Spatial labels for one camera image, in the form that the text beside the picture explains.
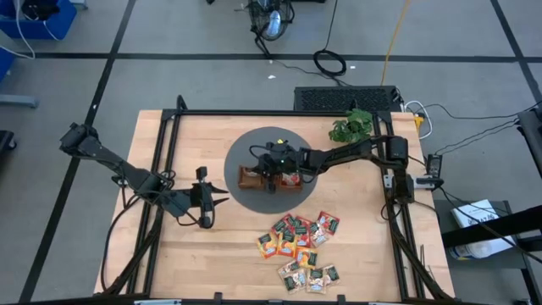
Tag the white booklet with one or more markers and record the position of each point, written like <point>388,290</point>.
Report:
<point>470,214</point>

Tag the beige cinnamon tea packet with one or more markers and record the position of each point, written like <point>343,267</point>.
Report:
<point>292,277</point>

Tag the black power adapter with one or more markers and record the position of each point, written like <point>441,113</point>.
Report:
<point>434,165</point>

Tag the black table frame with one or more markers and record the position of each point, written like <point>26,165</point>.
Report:
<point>271,112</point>

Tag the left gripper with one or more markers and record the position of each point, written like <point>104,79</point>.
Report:
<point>201,197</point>

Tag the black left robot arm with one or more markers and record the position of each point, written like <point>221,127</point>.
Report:
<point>127,171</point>

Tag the black chair base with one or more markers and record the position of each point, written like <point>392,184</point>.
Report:
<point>6,142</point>

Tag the grey table clamp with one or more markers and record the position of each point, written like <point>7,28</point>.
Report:
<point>427,183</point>

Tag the grey round placemat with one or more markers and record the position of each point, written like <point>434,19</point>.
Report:
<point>254,201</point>

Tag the blue storage bin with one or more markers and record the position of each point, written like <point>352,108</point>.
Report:
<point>5,63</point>
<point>63,23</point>

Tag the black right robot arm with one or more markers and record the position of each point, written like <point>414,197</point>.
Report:
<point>339,156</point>

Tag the grey side table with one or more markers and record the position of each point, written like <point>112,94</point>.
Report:
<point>442,207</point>

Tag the yellow plug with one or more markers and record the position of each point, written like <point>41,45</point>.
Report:
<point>418,123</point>

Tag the grey metal foot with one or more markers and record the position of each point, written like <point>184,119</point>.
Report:
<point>19,101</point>

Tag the white paper scrap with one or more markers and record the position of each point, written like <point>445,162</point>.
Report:
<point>271,77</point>

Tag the black metal beam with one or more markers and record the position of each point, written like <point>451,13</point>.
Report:
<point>487,231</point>

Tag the orange mango tea packet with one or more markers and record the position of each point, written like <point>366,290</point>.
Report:
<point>305,257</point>
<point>267,245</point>
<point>287,245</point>

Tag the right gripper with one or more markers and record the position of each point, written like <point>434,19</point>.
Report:
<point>279,163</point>

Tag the black floor fan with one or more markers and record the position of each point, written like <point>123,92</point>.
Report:
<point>273,23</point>

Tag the green plant white pot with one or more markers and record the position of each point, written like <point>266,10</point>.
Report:
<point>351,127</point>

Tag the white label strip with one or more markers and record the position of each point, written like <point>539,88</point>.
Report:
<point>156,302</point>

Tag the wooden tea box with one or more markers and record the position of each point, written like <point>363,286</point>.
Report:
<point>247,183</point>

